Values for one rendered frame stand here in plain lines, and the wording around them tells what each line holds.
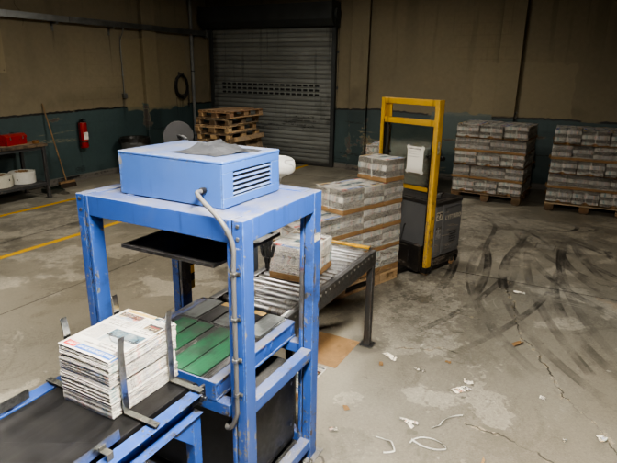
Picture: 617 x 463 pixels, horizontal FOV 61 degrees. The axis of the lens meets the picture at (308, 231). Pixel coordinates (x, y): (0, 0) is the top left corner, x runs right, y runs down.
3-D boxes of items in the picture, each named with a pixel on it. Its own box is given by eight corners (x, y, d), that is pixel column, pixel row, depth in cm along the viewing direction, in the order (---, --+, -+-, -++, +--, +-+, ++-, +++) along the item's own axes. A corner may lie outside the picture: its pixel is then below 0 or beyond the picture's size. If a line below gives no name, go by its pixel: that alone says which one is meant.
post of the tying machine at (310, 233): (303, 446, 310) (308, 187, 264) (317, 451, 306) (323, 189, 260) (296, 455, 302) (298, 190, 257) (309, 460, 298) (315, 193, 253)
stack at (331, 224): (268, 302, 500) (267, 218, 475) (353, 273, 574) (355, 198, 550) (294, 316, 472) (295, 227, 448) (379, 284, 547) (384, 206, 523)
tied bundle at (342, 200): (314, 208, 512) (314, 185, 505) (335, 203, 531) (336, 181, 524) (342, 216, 485) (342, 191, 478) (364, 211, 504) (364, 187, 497)
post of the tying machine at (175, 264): (188, 401, 349) (174, 170, 303) (198, 406, 345) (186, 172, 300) (179, 409, 341) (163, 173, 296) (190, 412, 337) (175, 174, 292)
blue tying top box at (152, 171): (185, 176, 286) (183, 140, 280) (280, 189, 259) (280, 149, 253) (120, 192, 247) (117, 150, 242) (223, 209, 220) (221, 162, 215)
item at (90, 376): (131, 357, 249) (127, 307, 242) (180, 374, 236) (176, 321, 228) (62, 399, 217) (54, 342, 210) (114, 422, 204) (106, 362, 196)
